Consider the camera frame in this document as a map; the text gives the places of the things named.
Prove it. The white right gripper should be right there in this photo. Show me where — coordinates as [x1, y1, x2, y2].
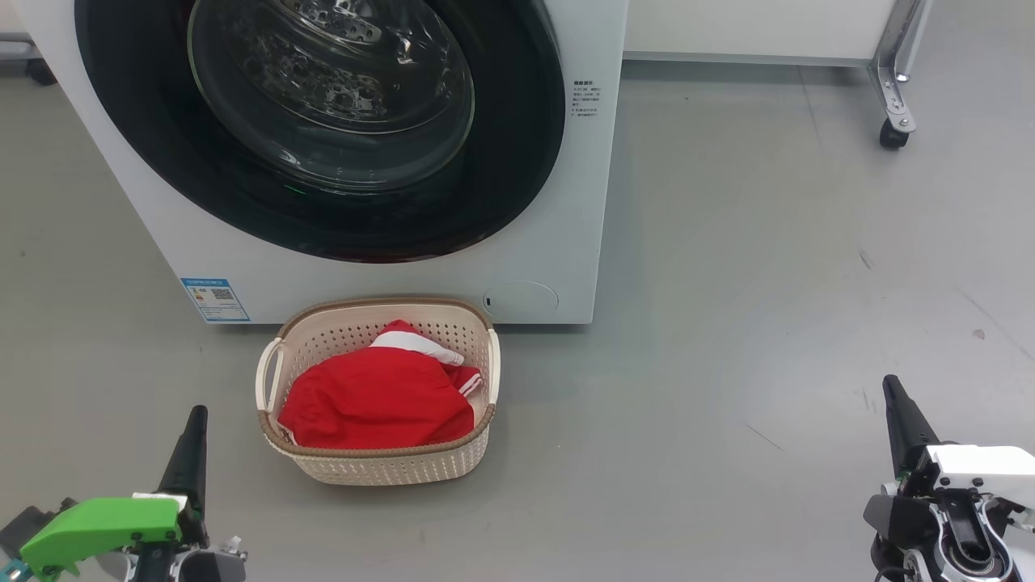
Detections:
[862, 374, 1035, 563]

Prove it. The blue energy label sticker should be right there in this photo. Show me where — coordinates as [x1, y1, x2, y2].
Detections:
[180, 278, 251, 323]

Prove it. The cream perforated laundry basket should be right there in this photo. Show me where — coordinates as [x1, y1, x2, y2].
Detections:
[255, 296, 502, 487]

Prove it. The red garment with white band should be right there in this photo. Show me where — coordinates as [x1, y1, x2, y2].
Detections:
[277, 319, 478, 449]

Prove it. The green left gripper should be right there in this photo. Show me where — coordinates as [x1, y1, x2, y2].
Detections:
[18, 405, 210, 582]

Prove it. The white front-load washing machine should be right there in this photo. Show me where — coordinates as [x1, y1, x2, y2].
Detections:
[12, 0, 630, 324]

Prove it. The round black glass washer door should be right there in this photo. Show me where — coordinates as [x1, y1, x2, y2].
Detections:
[74, 0, 567, 264]

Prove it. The white furniture panel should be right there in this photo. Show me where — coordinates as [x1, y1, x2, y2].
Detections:
[623, 0, 898, 67]

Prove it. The metal leg with black caster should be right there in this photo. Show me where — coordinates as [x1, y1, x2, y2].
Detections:
[867, 0, 935, 150]

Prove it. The round white drain filter cover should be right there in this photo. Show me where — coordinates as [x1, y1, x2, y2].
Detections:
[483, 280, 560, 318]

